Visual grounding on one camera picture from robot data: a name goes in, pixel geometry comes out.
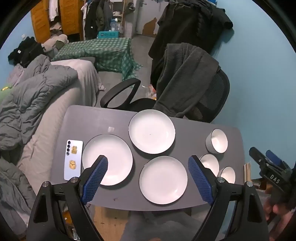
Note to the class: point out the white smartphone with gold stickers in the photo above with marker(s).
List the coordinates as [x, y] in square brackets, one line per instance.
[72, 157]

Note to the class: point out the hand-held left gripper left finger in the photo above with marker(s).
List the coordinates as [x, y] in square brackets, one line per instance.
[98, 176]

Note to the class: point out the person's grey trousers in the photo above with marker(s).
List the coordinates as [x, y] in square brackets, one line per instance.
[161, 227]

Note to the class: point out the dark grey fleece blanket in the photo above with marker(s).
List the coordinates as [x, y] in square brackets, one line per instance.
[185, 74]

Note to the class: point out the white ribbed bowl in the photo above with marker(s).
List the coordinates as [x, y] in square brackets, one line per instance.
[228, 175]
[218, 141]
[210, 163]

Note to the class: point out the white plate with black rim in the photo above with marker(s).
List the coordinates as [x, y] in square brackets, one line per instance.
[108, 146]
[163, 179]
[151, 132]

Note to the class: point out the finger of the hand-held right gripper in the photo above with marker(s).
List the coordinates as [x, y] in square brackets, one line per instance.
[257, 155]
[274, 158]

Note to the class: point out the teal plastic crate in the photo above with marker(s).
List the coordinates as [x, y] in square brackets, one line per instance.
[108, 34]

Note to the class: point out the wooden wardrobe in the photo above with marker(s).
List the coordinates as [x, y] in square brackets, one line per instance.
[41, 20]

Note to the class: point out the black mesh office chair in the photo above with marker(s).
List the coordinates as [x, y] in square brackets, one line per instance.
[217, 92]

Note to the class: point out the beige clothes pile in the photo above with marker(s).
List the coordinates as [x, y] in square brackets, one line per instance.
[54, 41]

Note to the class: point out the wooden slat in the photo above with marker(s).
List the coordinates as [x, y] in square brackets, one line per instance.
[247, 172]

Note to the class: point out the white door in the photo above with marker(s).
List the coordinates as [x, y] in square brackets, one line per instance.
[148, 11]

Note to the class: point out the green checked cloth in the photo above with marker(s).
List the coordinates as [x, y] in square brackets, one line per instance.
[104, 51]

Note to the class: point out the person's right hand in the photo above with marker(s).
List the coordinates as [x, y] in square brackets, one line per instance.
[281, 214]

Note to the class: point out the grey duvet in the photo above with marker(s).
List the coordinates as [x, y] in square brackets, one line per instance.
[30, 97]

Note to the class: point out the black hanging jackets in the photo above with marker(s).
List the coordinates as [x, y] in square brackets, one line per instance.
[192, 25]

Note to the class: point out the black clothes pile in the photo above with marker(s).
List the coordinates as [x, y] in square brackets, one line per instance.
[25, 52]

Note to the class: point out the white hanging shirt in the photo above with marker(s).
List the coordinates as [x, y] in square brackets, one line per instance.
[54, 10]

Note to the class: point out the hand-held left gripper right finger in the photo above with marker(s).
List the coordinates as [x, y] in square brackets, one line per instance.
[198, 178]

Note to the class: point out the bed with grey sheet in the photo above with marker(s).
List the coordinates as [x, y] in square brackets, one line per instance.
[57, 99]

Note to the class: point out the dark hanging clothes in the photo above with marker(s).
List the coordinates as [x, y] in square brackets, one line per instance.
[97, 20]

